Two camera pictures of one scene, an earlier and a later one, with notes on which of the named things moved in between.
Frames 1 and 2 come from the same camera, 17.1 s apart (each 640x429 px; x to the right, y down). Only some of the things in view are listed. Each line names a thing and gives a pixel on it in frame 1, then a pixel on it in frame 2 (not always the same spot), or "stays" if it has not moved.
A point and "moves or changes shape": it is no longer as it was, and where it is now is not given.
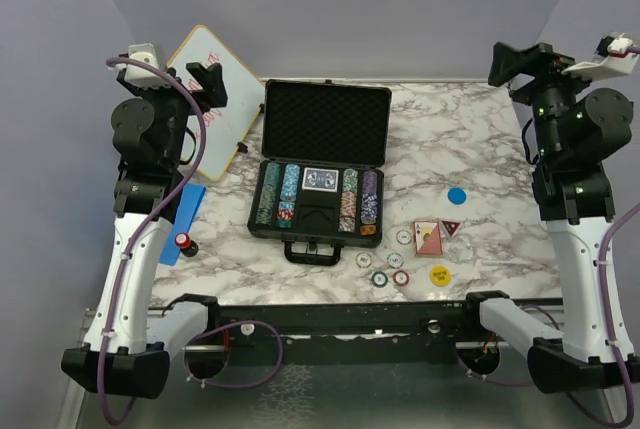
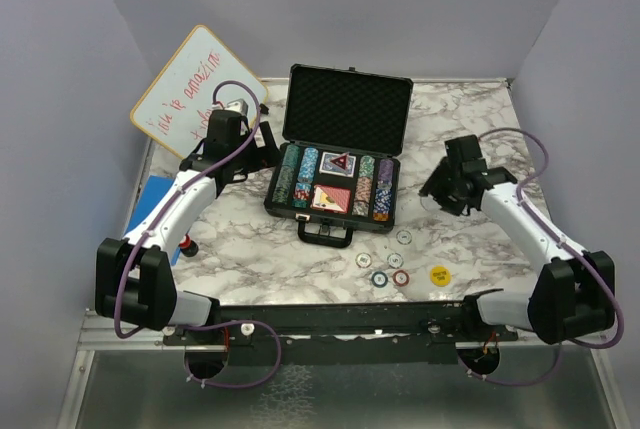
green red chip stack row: x=348 y=202 to x=363 y=186
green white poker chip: x=395 y=260 stays
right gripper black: x=510 y=62 to x=434 y=187
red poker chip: x=401 y=277 stays
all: x=451 y=226 to x=342 y=160
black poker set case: x=319 y=185 moves or changes shape
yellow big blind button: x=440 y=275 stays
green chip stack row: x=268 y=194 to x=285 y=176
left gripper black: x=210 y=80 to x=266 y=156
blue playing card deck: x=320 y=179 to x=327 y=166
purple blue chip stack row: x=369 y=204 to x=383 y=198
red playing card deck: x=427 y=238 to x=331 y=199
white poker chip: x=363 y=260 stays
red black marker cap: x=187 y=246 stays
